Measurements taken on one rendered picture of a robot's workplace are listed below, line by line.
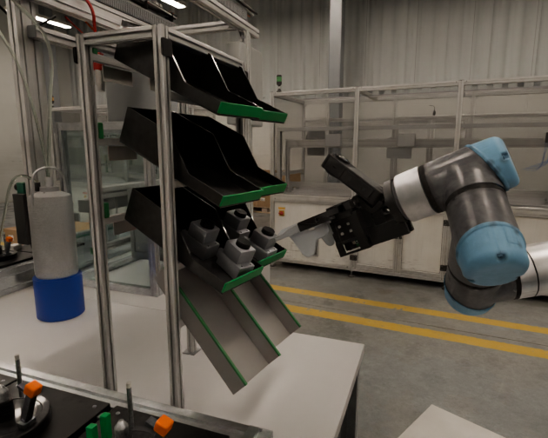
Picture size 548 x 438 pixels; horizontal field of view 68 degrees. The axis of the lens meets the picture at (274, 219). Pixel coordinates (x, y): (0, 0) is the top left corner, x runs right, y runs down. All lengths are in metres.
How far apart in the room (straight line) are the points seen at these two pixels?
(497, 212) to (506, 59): 8.54
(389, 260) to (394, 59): 5.46
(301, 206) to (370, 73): 5.03
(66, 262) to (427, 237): 3.63
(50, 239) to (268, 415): 0.94
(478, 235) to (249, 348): 0.56
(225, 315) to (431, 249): 3.74
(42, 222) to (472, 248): 1.32
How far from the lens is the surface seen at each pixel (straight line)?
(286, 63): 9.88
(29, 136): 1.90
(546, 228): 4.51
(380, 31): 9.36
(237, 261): 0.80
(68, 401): 0.95
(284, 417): 1.01
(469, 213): 0.55
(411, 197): 0.61
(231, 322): 0.93
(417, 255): 4.55
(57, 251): 1.56
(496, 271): 0.55
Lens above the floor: 1.45
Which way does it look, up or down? 10 degrees down
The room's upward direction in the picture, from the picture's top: straight up
